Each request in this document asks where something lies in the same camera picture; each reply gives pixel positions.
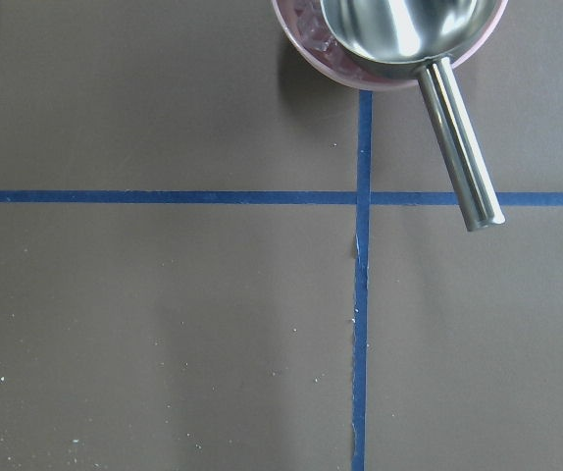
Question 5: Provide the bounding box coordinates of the pink bowl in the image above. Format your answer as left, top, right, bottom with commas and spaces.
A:
273, 1, 507, 92

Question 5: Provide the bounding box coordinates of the metal scoop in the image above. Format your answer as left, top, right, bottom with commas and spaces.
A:
321, 0, 505, 232

